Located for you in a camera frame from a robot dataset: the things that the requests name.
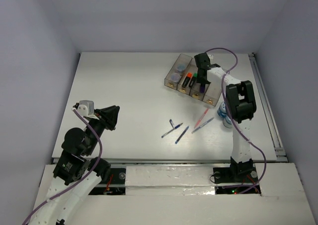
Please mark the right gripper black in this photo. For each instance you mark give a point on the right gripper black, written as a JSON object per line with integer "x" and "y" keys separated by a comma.
{"x": 201, "y": 81}

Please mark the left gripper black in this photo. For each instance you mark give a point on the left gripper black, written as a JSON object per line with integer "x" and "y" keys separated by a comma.
{"x": 105, "y": 119}

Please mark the green cap highlighter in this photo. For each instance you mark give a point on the green cap highlighter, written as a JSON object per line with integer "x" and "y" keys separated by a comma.
{"x": 193, "y": 80}

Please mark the purple cap highlighter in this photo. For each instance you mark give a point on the purple cap highlighter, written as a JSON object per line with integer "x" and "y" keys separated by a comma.
{"x": 202, "y": 88}

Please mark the orange cap highlighter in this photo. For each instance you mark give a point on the orange cap highlighter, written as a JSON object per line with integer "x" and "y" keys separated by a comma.
{"x": 187, "y": 80}

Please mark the clear jar blue clips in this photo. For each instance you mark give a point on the clear jar blue clips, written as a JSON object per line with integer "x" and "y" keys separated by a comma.
{"x": 180, "y": 68}

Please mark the clear jar purple clips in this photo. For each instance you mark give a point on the clear jar purple clips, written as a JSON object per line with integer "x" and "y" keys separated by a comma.
{"x": 175, "y": 77}

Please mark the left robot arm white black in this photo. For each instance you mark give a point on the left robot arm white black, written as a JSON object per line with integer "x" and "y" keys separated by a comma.
{"x": 75, "y": 175}

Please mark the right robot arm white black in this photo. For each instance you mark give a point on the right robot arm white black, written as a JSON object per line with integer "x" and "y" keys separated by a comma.
{"x": 240, "y": 105}

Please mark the clear four-compartment organizer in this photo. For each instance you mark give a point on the clear four-compartment organizer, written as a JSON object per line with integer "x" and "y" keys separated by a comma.
{"x": 183, "y": 78}

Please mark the red pen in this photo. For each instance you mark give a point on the red pen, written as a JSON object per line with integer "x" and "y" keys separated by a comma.
{"x": 201, "y": 118}

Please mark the clear blue pen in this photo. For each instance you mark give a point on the clear blue pen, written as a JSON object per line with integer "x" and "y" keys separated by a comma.
{"x": 202, "y": 125}

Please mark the blue white tub front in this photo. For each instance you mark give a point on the blue white tub front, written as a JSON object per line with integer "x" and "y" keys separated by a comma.
{"x": 227, "y": 122}

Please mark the blue pen middle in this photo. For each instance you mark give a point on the blue pen middle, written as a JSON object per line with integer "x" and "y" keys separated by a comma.
{"x": 181, "y": 135}

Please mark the blue pen left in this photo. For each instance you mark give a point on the blue pen left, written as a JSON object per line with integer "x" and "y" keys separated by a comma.
{"x": 173, "y": 129}

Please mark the white foam board front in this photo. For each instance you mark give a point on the white foam board front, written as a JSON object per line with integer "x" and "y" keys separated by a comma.
{"x": 184, "y": 195}

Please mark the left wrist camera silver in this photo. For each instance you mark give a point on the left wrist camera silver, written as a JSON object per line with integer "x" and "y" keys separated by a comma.
{"x": 85, "y": 108}

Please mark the aluminium rail right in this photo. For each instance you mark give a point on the aluminium rail right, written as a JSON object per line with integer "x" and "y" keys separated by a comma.
{"x": 277, "y": 143}

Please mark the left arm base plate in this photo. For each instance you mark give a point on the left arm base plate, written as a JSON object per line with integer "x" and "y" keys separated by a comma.
{"x": 116, "y": 177}

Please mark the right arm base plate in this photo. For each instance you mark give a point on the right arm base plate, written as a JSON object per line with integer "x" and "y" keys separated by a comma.
{"x": 224, "y": 175}

